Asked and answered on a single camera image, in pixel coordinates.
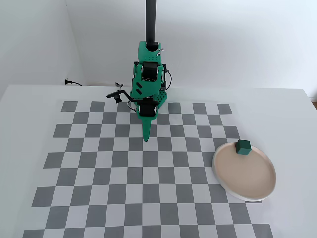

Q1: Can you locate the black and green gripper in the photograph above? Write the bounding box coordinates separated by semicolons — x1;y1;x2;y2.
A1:
136;98;159;143

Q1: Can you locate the dark green dice cube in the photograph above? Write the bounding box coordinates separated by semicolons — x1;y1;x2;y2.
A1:
234;139;252;156

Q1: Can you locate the beige round plate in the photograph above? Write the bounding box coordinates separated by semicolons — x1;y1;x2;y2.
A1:
212;141;277;202

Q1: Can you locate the grey white checkerboard mat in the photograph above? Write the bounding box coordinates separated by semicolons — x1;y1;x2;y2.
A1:
22;100;274;238

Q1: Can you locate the black vertical pole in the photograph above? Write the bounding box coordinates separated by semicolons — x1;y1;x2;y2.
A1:
145;0;158;49

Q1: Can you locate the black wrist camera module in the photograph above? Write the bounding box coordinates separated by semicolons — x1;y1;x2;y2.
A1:
106;90;132;104

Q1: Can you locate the thin black motor wire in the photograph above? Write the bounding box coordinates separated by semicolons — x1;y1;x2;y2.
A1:
163;70;172;90

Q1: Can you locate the black wall plug cable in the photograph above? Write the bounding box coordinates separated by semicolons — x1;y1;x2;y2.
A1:
64;78;84;87

